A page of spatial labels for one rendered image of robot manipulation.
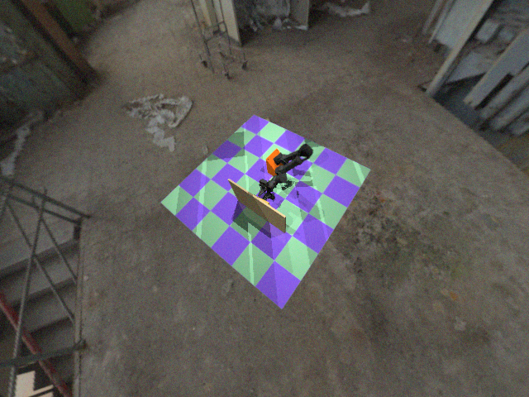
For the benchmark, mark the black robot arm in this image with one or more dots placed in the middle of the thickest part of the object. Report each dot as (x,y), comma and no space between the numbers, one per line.
(281,171)

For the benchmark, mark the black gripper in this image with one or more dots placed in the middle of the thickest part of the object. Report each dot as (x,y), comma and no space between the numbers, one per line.
(267,186)

